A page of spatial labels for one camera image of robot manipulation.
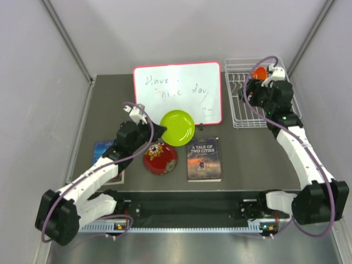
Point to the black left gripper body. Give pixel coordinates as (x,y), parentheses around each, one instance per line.
(144,135)

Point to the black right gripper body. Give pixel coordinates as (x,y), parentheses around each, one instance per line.
(260,94)

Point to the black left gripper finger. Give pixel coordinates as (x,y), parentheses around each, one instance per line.
(157,127)
(157,136)

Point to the lime green plate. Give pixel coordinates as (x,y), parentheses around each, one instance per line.
(180,128)

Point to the orange plate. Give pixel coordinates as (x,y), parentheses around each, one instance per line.
(260,73)

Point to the red floral plate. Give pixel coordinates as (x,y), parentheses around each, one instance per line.
(160,158)

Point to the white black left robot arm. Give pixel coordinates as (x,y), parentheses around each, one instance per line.
(61,213)

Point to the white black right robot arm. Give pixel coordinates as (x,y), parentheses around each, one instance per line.
(321,198)

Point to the Jane Eyre book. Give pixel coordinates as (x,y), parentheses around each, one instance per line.
(98,150)

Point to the Tale of Two Cities book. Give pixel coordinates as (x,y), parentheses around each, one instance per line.
(203,163)

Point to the pink framed whiteboard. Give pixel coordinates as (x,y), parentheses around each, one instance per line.
(195,88)

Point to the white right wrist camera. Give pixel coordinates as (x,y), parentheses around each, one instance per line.
(275,73)

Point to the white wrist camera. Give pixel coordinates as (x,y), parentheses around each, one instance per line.
(275,73)
(136,113)

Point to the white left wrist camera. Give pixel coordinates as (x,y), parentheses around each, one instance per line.
(136,113)

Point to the white wire dish rack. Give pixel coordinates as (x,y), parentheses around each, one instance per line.
(238,73)

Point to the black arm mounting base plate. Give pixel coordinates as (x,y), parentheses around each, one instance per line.
(236,204)

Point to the aluminium frame rail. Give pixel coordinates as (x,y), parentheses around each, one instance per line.
(122,221)

